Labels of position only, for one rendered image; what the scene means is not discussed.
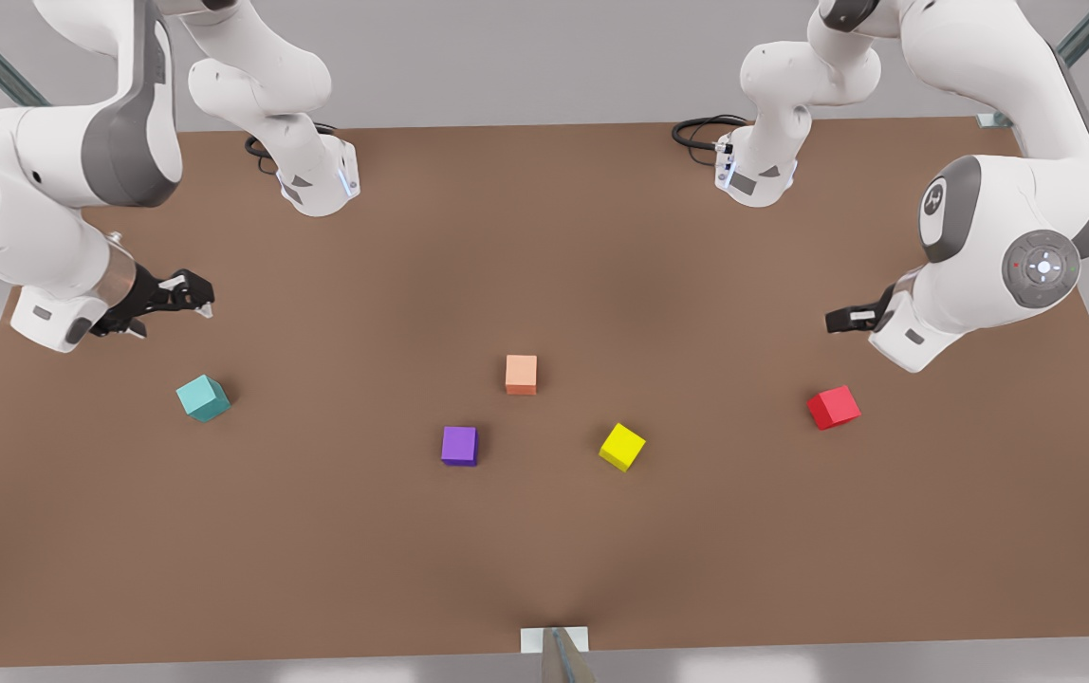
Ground teal wooden cube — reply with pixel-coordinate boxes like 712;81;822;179
175;374;232;424

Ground red wooden cube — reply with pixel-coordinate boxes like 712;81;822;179
807;385;862;432

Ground yellow wooden cube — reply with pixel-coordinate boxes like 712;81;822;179
598;422;648;473

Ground purple wooden cube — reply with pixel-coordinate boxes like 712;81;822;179
440;425;479;468

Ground black cable loop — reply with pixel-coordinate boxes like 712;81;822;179
671;115;751;169
244;121;340;177

